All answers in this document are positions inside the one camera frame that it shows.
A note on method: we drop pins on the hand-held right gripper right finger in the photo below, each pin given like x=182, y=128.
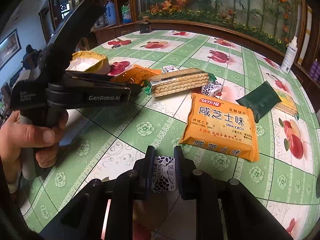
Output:
x=190, y=180

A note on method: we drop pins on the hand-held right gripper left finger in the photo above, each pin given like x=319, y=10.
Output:
x=140, y=180

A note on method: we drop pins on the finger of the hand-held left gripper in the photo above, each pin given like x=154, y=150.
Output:
x=112, y=81

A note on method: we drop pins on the small orange snack packet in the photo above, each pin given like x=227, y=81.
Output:
x=140, y=73

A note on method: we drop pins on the yellow cardboard box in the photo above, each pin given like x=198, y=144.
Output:
x=85, y=62

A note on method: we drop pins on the dark green snack packet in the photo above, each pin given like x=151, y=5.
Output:
x=260, y=100

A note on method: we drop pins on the yellow label cracker pack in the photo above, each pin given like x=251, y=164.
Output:
x=288, y=103

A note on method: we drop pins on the person's left hand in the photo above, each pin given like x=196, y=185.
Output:
x=25, y=136

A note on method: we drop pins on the large orange biscuit packet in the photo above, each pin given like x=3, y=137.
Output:
x=220, y=127

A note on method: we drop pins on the small dark bottle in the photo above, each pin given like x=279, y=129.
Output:
x=144, y=26

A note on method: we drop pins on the long clear cracker pack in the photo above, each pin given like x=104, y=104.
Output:
x=180, y=82

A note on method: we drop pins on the blue thermos jug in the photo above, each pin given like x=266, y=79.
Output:
x=110, y=12

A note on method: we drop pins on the green plastic bag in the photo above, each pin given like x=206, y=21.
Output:
x=126, y=13

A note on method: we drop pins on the glass artificial flower display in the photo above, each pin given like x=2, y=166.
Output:
x=225, y=0

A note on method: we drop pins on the white spray bottle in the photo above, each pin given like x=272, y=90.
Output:
x=290, y=57

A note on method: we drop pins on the framed wall picture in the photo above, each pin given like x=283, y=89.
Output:
x=10, y=47

